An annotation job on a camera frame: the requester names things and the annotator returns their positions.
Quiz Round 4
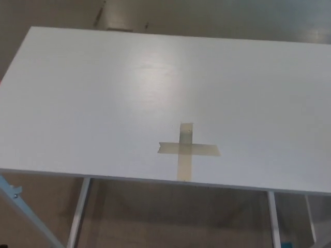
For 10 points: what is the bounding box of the white metal table leg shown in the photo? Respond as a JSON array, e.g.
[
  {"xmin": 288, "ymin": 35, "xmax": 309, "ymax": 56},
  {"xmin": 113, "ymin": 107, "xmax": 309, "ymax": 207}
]
[
  {"xmin": 66, "ymin": 177, "xmax": 91, "ymax": 248},
  {"xmin": 267, "ymin": 191, "xmax": 282, "ymax": 248},
  {"xmin": 305, "ymin": 195, "xmax": 318, "ymax": 243}
]

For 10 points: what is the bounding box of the light blue metal stand bar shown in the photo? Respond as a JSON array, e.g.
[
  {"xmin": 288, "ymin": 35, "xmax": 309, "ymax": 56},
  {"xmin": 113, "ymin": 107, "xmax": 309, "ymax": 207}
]
[{"xmin": 0, "ymin": 174, "xmax": 64, "ymax": 248}]

